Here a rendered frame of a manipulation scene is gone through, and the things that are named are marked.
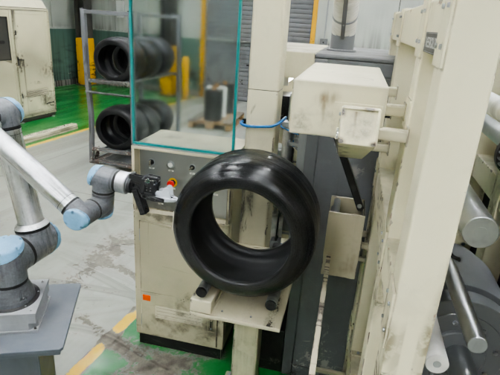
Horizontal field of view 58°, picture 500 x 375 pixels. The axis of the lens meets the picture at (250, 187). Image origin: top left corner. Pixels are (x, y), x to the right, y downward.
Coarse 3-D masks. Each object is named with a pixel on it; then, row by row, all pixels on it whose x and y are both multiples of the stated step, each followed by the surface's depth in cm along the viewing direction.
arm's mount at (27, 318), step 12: (36, 288) 208; (48, 288) 216; (36, 300) 200; (48, 300) 216; (0, 312) 191; (12, 312) 192; (24, 312) 192; (36, 312) 194; (0, 324) 191; (12, 324) 192; (24, 324) 193; (36, 324) 197
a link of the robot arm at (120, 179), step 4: (120, 172) 181; (124, 172) 181; (128, 172) 182; (116, 176) 179; (120, 176) 179; (124, 176) 179; (128, 176) 181; (116, 180) 179; (120, 180) 178; (124, 180) 178; (116, 184) 179; (120, 184) 178; (124, 184) 179; (116, 188) 180; (120, 188) 179; (124, 188) 180; (120, 192) 181; (124, 192) 181
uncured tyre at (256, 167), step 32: (224, 160) 165; (256, 160) 163; (192, 192) 165; (256, 192) 158; (288, 192) 158; (192, 224) 192; (288, 224) 159; (192, 256) 173; (224, 256) 198; (256, 256) 197; (288, 256) 165; (224, 288) 175; (256, 288) 172
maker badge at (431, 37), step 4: (428, 32) 107; (432, 32) 100; (436, 32) 95; (428, 36) 106; (432, 36) 99; (436, 36) 94; (428, 40) 105; (432, 40) 98; (424, 44) 110; (428, 44) 104; (432, 44) 98; (424, 48) 109; (428, 48) 103; (432, 48) 97; (428, 52) 102; (432, 52) 96
